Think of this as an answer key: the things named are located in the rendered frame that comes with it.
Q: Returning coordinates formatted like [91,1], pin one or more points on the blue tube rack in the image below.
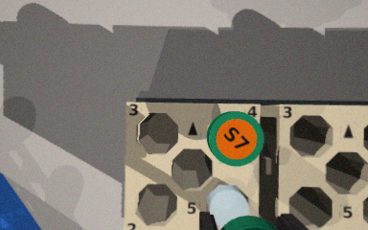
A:
[12,210]

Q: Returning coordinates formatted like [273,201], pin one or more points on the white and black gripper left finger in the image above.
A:
[207,221]

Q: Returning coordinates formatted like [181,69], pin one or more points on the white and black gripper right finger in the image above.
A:
[289,222]

